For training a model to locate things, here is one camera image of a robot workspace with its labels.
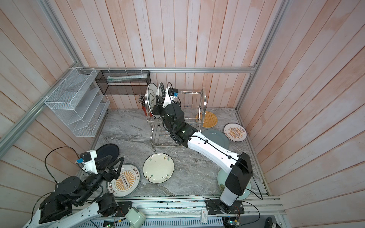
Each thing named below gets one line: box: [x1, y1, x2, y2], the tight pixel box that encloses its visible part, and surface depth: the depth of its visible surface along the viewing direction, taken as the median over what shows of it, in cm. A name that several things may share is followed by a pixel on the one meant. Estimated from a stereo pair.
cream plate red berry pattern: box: [142, 152, 175, 184], surface depth 89 cm
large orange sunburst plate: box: [106, 163, 141, 199], surface depth 83 cm
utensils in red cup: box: [138, 93, 145, 107], surface depth 106 cm
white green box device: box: [124, 206, 147, 228], surface depth 69 cm
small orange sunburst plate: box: [223, 122, 248, 143], surface depth 106 cm
